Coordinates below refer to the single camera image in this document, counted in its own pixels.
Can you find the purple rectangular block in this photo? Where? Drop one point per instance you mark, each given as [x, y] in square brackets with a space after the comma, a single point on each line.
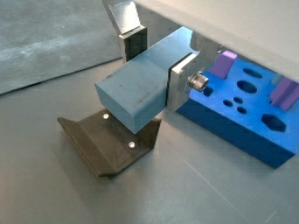
[223, 64]

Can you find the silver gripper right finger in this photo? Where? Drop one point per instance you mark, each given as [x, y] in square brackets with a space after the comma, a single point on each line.
[186, 73]

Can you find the blue shape-sorting board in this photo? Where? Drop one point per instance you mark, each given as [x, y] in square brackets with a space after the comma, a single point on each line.
[234, 109]

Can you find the light blue rounded block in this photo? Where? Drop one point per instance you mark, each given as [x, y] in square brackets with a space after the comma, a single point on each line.
[277, 79]

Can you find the grey-blue rectangular block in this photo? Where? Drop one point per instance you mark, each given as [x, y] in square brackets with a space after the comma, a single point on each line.
[133, 92]

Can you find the purple star-shaped block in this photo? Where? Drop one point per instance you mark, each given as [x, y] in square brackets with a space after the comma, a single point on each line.
[285, 94]

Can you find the black curved fixture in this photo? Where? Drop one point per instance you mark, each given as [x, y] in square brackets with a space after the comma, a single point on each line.
[106, 143]

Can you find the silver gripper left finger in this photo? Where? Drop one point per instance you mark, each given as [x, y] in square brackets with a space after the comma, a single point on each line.
[130, 30]

